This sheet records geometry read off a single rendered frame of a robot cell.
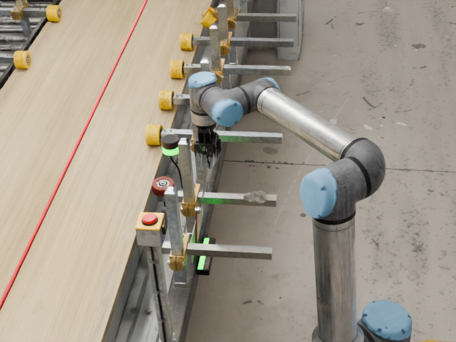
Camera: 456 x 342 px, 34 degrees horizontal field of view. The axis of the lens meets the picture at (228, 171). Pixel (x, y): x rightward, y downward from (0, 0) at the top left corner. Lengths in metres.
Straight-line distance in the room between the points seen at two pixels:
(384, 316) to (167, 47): 1.82
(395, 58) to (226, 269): 2.27
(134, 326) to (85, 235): 0.35
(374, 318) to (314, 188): 0.58
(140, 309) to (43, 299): 0.42
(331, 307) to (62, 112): 1.59
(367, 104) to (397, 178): 0.76
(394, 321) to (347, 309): 0.24
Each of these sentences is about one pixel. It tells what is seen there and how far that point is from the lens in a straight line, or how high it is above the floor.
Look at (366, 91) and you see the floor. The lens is 4.94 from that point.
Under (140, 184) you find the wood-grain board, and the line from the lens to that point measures 2.76.
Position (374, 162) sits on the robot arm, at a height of 1.44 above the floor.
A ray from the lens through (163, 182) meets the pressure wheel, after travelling 2.74.
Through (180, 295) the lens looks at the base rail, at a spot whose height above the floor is 0.70.
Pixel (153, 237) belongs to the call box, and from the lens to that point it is 2.11.
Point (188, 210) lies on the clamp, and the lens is 2.69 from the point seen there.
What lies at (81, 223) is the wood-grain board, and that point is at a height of 0.90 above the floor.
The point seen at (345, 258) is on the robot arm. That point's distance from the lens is 2.00.
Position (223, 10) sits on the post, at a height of 1.13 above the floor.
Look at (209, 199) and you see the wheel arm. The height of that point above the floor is 0.85.
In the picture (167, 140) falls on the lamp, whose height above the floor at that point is 1.13.
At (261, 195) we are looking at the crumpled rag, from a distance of 2.70.
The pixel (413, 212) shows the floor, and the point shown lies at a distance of 4.02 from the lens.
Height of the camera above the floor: 2.61
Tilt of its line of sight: 38 degrees down
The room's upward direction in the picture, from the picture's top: 3 degrees counter-clockwise
